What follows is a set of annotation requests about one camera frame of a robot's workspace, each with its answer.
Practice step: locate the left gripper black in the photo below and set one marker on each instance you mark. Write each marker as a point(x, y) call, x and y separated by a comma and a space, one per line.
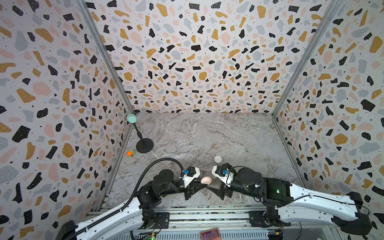
point(192, 190)

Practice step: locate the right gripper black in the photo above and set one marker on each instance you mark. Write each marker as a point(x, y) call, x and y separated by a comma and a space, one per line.
point(223, 186)

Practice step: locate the pink earbud charging case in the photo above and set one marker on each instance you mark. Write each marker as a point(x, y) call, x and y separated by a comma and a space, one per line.
point(206, 180)

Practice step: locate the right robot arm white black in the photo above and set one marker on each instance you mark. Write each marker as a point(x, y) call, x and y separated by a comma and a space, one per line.
point(286, 202)

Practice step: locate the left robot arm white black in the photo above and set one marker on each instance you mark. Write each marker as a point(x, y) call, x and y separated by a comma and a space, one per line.
point(139, 211)

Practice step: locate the white earbud charging case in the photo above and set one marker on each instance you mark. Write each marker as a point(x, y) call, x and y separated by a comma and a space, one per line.
point(218, 159)

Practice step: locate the pink circuit board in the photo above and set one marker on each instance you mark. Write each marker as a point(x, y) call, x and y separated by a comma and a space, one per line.
point(212, 234)

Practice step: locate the green microphone on black stand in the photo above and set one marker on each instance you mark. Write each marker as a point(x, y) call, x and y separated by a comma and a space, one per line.
point(144, 145)

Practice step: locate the small orange green toy car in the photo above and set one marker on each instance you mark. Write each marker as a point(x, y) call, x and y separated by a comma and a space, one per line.
point(130, 153)

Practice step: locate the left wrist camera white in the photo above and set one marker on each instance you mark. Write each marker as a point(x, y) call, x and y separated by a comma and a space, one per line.
point(190, 174)

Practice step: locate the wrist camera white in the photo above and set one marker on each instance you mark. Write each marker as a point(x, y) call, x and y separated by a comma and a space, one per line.
point(190, 174)
point(225, 173)

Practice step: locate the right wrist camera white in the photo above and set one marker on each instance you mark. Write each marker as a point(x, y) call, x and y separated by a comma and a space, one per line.
point(225, 173)

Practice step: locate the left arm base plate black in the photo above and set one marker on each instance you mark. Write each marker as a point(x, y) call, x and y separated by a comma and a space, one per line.
point(156, 220)

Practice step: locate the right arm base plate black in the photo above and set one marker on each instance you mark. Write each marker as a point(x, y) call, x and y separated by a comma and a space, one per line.
point(263, 219)

